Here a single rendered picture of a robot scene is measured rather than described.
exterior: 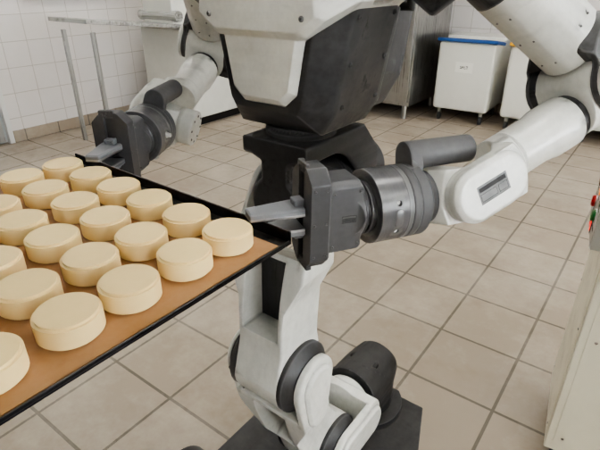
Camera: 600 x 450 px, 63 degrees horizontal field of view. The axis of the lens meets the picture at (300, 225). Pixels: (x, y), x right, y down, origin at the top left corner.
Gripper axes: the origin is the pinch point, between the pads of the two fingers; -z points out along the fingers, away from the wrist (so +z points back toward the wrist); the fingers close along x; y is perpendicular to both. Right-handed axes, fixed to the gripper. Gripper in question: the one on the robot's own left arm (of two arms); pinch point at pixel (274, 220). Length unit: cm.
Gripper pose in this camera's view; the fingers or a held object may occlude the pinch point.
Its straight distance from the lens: 53.4
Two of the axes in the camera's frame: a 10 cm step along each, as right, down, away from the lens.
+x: 0.2, -8.9, -4.5
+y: 3.8, 4.2, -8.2
